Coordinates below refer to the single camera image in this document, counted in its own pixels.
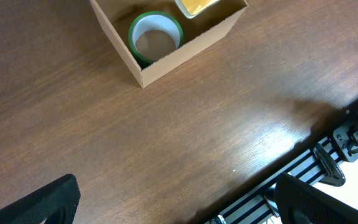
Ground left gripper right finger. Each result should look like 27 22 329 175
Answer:
274 173 358 224

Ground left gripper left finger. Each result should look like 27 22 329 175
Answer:
0 174 81 224

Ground brown cardboard box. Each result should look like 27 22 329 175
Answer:
90 0 248 88

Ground green tape roll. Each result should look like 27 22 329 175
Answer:
128 11 184 67

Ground yellow sticky note pad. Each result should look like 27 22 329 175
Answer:
175 0 219 19

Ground aluminium rail table edge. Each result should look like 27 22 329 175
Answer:
197 90 358 224

